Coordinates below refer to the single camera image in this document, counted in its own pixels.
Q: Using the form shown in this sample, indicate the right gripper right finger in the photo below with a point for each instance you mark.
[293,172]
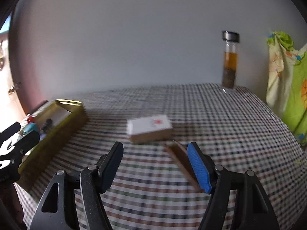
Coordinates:
[253,209]

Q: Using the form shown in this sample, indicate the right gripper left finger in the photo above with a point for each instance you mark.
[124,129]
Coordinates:
[57,207]

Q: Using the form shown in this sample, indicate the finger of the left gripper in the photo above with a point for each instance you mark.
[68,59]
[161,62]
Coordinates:
[20,148]
[10,131]

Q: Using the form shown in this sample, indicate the blue toy building block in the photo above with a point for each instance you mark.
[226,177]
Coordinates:
[29,127]

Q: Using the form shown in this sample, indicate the red small box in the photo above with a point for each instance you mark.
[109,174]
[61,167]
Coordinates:
[30,119]

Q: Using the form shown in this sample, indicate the black comb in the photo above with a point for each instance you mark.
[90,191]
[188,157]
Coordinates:
[47,126]

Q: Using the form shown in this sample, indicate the gold metal tin tray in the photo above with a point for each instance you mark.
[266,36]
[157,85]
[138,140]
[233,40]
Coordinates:
[67,117]

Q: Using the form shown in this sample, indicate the checkered tablecloth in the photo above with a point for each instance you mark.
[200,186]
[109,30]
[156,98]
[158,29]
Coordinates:
[238,131]

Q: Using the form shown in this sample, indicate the white cigarette-style box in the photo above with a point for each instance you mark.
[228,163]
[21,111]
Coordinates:
[151,128]

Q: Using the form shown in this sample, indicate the green patterned cloth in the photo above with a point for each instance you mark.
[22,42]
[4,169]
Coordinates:
[286,89]

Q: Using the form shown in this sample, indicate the glass tea bottle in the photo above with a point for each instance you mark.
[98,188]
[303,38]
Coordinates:
[232,39]

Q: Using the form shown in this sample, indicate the brass door handle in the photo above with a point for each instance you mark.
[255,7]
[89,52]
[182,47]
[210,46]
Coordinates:
[14,88]

